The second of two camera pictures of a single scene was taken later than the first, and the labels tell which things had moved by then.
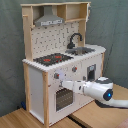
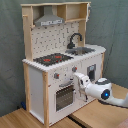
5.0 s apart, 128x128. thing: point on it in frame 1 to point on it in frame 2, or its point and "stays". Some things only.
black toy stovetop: [52, 58] stays
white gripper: [77, 86] to [83, 82]
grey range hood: [48, 18] stays
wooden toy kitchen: [56, 50] stays
